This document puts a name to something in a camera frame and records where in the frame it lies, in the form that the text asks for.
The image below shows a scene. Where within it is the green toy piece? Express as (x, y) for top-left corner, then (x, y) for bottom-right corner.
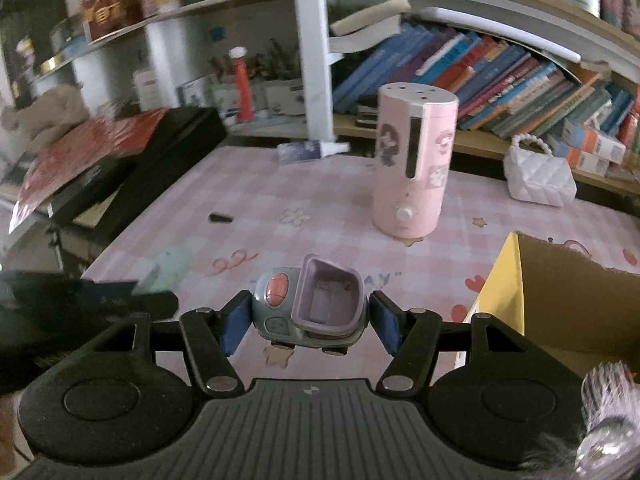
(134, 247), (192, 294)

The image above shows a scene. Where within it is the grey toy truck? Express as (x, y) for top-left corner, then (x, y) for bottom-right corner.
(252, 254), (368, 356)

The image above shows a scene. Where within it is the black keyboard case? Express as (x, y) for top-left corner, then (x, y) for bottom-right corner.
(0, 105), (229, 261)

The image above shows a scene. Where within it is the small black cap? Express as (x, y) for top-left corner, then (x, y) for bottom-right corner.
(208, 214), (233, 224)

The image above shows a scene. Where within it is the red patterned paper sheet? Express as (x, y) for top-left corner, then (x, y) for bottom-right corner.
(9, 108), (168, 234)

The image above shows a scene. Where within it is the yellow cardboard box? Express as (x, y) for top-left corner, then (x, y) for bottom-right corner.
(464, 232), (639, 376)

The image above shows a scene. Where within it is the spray bottle lying down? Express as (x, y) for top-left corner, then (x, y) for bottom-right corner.
(277, 140), (350, 165)

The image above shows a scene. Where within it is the white quilted handbag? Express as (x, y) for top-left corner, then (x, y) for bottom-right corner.
(503, 133), (577, 207)

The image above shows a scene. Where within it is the beige crumpled cloth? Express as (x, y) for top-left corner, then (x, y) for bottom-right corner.
(1, 84), (90, 162)

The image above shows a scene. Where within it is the pink cylindrical humidifier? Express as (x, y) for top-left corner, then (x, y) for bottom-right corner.
(373, 82), (459, 240)

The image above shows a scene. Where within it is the white pen holder box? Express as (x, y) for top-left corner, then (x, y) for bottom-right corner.
(213, 79), (306, 120)

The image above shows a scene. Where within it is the row of books lower shelf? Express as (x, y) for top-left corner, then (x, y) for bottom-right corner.
(332, 21), (639, 162)

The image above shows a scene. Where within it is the white shelf post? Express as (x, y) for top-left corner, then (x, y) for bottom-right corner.
(295, 0), (335, 141)

